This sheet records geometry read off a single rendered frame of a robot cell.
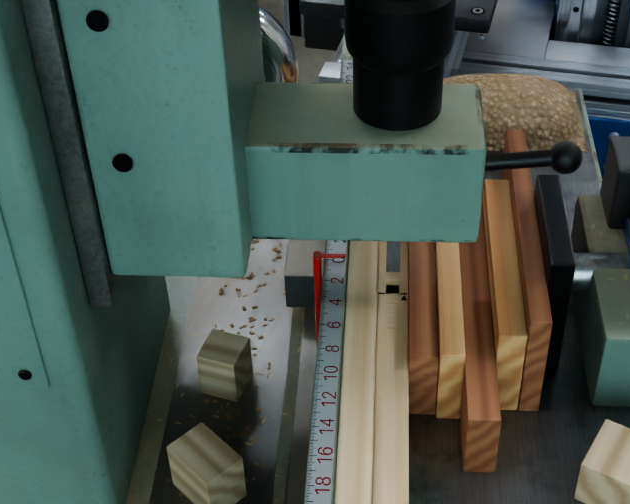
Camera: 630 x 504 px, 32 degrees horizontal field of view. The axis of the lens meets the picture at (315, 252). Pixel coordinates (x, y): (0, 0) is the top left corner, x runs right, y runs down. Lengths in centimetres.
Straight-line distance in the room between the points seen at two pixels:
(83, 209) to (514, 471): 29
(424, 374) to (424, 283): 7
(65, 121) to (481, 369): 28
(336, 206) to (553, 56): 78
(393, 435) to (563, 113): 38
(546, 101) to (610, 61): 47
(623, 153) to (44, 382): 39
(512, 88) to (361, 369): 35
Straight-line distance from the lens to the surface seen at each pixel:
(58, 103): 57
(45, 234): 58
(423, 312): 67
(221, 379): 82
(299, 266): 86
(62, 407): 67
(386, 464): 61
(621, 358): 68
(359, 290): 69
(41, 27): 55
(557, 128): 91
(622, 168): 71
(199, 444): 75
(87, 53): 55
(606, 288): 69
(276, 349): 86
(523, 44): 140
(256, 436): 81
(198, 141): 57
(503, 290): 67
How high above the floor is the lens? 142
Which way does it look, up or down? 41 degrees down
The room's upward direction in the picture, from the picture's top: 2 degrees counter-clockwise
